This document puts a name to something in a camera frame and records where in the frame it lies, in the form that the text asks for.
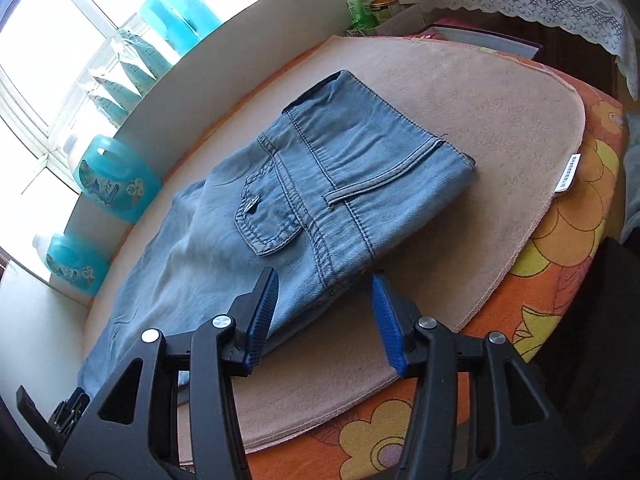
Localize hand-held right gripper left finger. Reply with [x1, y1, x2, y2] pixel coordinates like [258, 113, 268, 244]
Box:
[57, 266, 279, 480]

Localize orange floral tablecloth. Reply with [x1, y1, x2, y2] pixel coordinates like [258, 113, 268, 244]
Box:
[160, 35, 626, 480]

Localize beige towel mat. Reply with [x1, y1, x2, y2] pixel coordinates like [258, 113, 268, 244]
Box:
[82, 34, 587, 466]

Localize white framed window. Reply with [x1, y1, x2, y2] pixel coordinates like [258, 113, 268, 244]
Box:
[0, 0, 396, 271]

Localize gold tin can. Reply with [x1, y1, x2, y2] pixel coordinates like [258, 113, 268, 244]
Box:
[369, 0, 402, 25]

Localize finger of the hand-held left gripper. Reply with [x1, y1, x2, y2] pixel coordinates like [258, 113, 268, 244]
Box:
[16, 385, 57, 433]
[50, 388, 92, 438]

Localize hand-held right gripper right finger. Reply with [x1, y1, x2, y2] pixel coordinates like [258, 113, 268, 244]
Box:
[370, 274, 587, 480]

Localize blue detergent bottle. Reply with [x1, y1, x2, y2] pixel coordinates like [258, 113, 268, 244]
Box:
[160, 0, 223, 38]
[32, 232, 110, 297]
[75, 134, 162, 225]
[139, 0, 188, 43]

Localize green drink carton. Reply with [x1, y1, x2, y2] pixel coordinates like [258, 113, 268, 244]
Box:
[344, 0, 377, 32]

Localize small cardboard box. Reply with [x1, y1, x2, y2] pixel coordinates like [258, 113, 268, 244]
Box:
[372, 4, 426, 37]

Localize dark rimmed storage box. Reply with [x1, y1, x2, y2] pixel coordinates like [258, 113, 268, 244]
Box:
[417, 24, 545, 62]

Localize blue denim pants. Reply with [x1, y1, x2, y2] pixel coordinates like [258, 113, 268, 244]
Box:
[77, 70, 477, 403]

